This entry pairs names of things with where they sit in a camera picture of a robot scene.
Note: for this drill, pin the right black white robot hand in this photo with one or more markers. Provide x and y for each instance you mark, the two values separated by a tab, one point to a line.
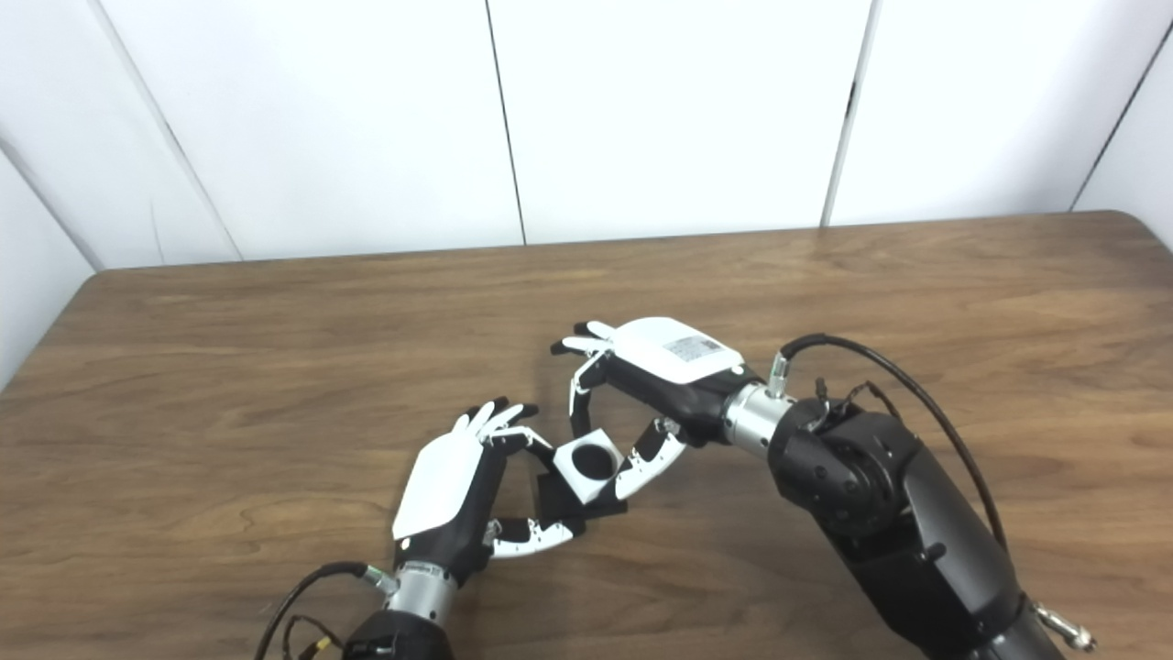
678	362

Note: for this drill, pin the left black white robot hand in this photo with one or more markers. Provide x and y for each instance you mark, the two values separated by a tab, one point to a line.
449	481

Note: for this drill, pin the black peg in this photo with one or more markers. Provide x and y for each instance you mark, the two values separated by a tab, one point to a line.
550	500

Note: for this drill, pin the white square piece with hole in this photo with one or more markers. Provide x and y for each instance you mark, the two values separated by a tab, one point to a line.
575	477

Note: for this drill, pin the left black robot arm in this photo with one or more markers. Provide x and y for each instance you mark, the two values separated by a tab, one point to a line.
408	623

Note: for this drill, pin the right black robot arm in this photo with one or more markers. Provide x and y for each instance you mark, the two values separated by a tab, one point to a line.
889	513

